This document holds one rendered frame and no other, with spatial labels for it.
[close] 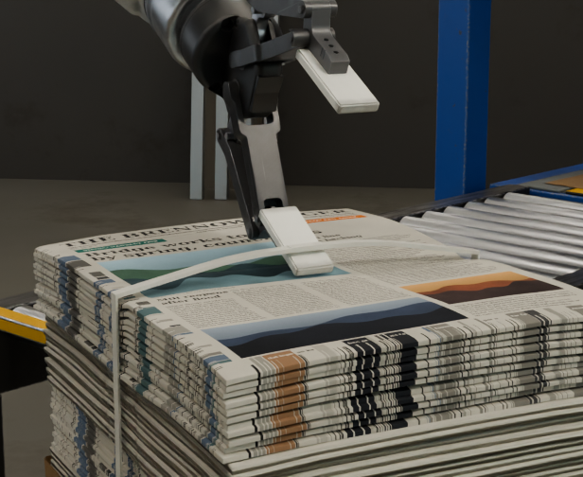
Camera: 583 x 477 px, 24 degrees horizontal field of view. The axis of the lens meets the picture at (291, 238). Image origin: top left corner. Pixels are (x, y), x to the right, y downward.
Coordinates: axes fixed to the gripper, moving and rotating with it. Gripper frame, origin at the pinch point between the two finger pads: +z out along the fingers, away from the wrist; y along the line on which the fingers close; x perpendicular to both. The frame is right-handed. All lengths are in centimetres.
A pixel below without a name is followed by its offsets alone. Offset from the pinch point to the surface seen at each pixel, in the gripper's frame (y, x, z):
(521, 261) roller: 71, -82, -66
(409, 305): 2.2, -1.4, 10.5
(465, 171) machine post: 101, -116, -127
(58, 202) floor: 363, -149, -460
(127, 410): 14.5, 14.0, 4.4
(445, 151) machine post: 100, -114, -133
